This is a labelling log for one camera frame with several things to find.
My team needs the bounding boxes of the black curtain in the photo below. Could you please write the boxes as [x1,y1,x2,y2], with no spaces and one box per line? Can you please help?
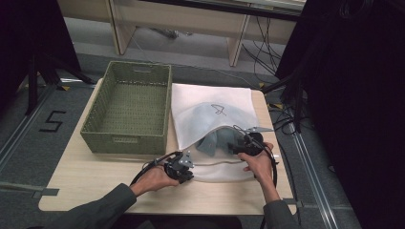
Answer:
[0,0,83,108]
[274,0,405,229]

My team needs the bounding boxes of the green woven basket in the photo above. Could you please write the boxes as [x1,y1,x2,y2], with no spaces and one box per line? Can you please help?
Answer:
[79,60,173,156]

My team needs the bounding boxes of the grey power strip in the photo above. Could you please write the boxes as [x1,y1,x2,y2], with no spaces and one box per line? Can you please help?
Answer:
[149,27,194,40]

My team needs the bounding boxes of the black floor cables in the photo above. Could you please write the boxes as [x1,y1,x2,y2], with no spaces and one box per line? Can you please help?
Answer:
[241,15,307,135]

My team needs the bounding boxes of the white mesh laundry bag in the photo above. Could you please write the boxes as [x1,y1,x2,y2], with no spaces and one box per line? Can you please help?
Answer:
[170,82,279,184]

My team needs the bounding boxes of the person's right hand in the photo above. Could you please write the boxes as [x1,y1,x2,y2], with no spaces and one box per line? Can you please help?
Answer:
[237,141,278,189]

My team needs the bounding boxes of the blue denim shorts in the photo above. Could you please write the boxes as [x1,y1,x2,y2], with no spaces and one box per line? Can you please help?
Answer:
[183,103,256,157]

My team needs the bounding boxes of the grey floor tape strip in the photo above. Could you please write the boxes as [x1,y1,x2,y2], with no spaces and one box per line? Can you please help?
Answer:
[0,180,60,200]

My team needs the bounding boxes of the light wooden desk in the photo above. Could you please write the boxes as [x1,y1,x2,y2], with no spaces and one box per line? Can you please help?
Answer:
[57,0,308,68]

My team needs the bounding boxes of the black tripod stand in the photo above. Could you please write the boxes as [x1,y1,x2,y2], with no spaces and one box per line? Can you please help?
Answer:
[24,52,96,116]

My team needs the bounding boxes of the black metal stand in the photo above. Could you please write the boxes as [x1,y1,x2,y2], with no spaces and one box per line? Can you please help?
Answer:
[262,71,304,134]

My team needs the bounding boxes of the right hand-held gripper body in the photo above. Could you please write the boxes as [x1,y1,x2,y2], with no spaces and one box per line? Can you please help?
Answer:
[236,126,275,157]

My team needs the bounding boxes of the metal floor rail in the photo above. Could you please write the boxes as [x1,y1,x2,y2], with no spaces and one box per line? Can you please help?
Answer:
[0,81,66,171]
[286,106,340,229]

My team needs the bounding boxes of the person's left hand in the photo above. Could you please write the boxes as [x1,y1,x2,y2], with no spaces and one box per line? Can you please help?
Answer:
[135,164,180,197]

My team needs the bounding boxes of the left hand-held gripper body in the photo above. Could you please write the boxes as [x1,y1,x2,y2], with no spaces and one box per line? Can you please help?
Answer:
[163,151,196,184]

